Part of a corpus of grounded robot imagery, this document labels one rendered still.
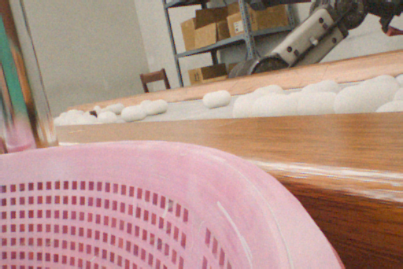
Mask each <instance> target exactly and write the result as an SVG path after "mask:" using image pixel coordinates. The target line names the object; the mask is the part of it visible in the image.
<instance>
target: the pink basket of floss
mask: <svg viewBox="0 0 403 269"><path fill-rule="evenodd" d="M15 185H16V192H15ZM6 186H7V192H6ZM6 198H7V205H6ZM6 212H7V219H6ZM6 225H7V232H6ZM0 269H345V268H344V265H343V264H342V261H341V259H340V257H338V254H337V252H336V251H335V250H334V247H332V246H331V243H330V242H329V241H328V240H327V239H326V237H325V236H324V234H323V233H322V232H321V231H320V229H319V227H318V226H317V225H316V224H315V223H314V222H313V219H311V217H310V216H309V214H308V213H307V211H306V210H305V209H304V208H303V207H302V205H301V204H300V202H299V200H298V199H297V198H296V197H294V196H293V195H292V194H291V193H290V192H289V191H288V190H287V189H286V188H285V187H284V186H282V185H281V183H280V182H278V181H277V179H275V178H273V176H271V175H269V174H268V173H267V172H265V171H263V170H262V169H261V168H259V167H258V166H256V165H255V164H251V163H250V162H249V161H246V160H243V159H242V158H240V157H237V156H235V155H233V154H231V153H225V152H224V151H221V150H218V149H213V148H209V147H206V146H198V145H193V144H188V143H184V142H162V141H119V142H90V143H83V144H76V145H70V146H55V147H50V148H44V149H30V150H27V151H22V152H17V153H6V154H2V155H0Z"/></svg>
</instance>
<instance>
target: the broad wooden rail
mask: <svg viewBox="0 0 403 269"><path fill-rule="evenodd" d="M401 72H403V49H401V50H391V51H386V52H383V53H373V54H369V55H364V56H357V57H350V58H346V59H338V60H334V61H328V62H320V63H316V64H310V65H302V66H298V67H294V68H288V69H280V70H276V71H272V72H262V73H257V74H253V75H249V76H239V77H235V78H231V79H220V80H217V81H213V82H208V83H198V84H194V85H190V86H186V87H176V88H172V89H167V90H157V91H153V92H149V93H145V94H134V95H131V96H127V97H122V98H112V99H108V100H104V101H97V102H90V103H86V104H83V105H78V106H72V107H68V108H67V109H66V110H65V112H66V113H68V110H72V109H76V110H78V111H79V110H81V111H83V112H84V113H86V112H87V111H90V110H93V109H94V107H95V106H100V108H101V109H106V108H107V106H108V105H115V104H118V103H121V104H122V105H124V106H125V108H126V107H129V106H133V105H140V103H141V102H142V101H147V100H150V101H157V100H164V101H166V102H167V104H168V103H173V102H180V101H196V100H201V99H203V97H204V96H205V95H206V94H208V93H212V92H217V91H219V90H226V91H227V92H229V94H230V95H231V96H236V95H241V94H250V93H253V92H254V91H255V90H257V89H258V88H261V87H267V86H270V85H277V86H279V87H281V88H282V89H283V90H292V89H298V88H303V87H306V86H308V85H309V84H315V83H319V82H321V81H324V80H333V81H335V82H336V83H337V84H343V83H354V82H360V81H366V80H369V79H373V78H377V77H378V76H382V75H388V76H392V77H394V76H395V75H397V74H399V73H401Z"/></svg>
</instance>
